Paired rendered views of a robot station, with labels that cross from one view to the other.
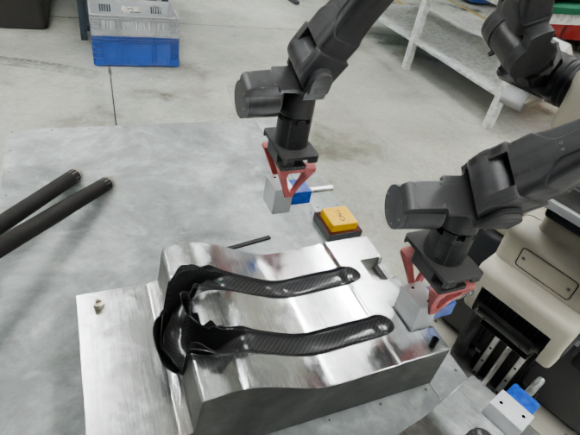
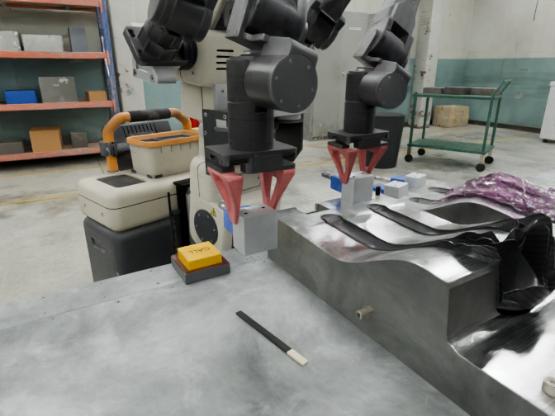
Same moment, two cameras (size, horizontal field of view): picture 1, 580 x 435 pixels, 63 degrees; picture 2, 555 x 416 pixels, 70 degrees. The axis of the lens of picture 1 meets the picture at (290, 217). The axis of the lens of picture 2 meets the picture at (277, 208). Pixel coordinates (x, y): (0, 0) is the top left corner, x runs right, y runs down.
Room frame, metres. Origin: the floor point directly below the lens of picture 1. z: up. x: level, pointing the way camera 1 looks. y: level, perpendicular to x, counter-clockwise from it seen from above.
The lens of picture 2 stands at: (0.70, 0.52, 1.14)
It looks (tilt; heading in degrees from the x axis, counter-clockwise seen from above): 20 degrees down; 268
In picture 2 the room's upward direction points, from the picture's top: straight up
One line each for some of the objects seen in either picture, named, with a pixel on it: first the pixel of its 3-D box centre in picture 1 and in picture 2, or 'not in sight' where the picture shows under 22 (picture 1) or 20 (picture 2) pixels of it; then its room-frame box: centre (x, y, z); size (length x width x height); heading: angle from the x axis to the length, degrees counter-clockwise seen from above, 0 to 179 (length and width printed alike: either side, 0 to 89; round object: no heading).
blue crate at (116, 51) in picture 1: (134, 42); not in sight; (3.44, 1.40, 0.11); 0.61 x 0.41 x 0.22; 116
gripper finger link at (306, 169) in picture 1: (289, 171); (259, 185); (0.70, 0.02, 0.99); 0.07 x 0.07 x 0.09; 29
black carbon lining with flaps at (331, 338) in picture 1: (278, 306); (428, 225); (0.45, -0.01, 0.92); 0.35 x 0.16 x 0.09; 119
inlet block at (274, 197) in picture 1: (301, 191); (239, 218); (0.73, -0.01, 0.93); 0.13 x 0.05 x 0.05; 119
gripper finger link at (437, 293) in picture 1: (437, 285); (361, 158); (0.50, -0.23, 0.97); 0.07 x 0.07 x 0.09; 29
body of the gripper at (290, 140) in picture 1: (292, 131); (251, 132); (0.71, 0.02, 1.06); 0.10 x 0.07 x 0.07; 29
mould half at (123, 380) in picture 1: (261, 324); (427, 261); (0.45, 0.01, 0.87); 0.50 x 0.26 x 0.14; 119
